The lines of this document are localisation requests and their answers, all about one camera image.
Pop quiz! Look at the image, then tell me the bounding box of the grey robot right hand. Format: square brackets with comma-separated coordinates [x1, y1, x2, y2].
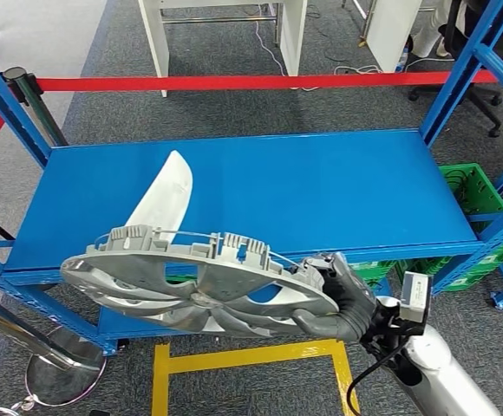
[292, 251, 378, 344]

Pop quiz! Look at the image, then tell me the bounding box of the grey plastic wheel hubcap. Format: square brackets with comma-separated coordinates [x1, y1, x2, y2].
[60, 224, 340, 339]

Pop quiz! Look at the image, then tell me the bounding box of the white curved plastic part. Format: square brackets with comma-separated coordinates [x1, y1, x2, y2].
[125, 150, 194, 245]

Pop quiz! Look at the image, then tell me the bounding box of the yellow floor tape square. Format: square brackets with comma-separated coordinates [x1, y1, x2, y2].
[150, 338, 362, 416]

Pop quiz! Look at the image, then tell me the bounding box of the black office chair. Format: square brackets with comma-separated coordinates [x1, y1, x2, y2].
[407, 0, 503, 139]

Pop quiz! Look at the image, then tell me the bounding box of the long red barrier belt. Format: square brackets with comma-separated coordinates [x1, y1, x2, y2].
[34, 68, 503, 94]

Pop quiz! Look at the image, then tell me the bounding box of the white desk panel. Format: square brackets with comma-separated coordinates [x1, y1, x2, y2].
[364, 0, 421, 74]

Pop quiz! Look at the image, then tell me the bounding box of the white desk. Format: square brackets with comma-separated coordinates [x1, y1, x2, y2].
[136, 0, 307, 100]

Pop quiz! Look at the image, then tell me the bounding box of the person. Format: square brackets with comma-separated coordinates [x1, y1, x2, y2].
[411, 0, 456, 60]

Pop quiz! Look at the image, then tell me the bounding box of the chrome barrier stanchion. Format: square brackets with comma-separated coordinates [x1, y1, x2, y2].
[0, 287, 107, 410]

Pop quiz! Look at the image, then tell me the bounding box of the chrome star chair base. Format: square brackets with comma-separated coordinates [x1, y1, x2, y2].
[0, 396, 36, 416]

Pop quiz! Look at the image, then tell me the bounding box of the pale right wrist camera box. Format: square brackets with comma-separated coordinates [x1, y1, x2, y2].
[399, 271, 433, 326]

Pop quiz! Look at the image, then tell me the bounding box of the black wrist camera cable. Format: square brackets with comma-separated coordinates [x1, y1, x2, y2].
[346, 338, 408, 416]

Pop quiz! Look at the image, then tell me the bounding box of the black cable bundle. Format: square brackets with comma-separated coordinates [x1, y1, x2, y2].
[446, 172, 471, 202]

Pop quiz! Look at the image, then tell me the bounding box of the white floor cable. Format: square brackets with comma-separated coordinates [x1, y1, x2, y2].
[251, 5, 382, 93]

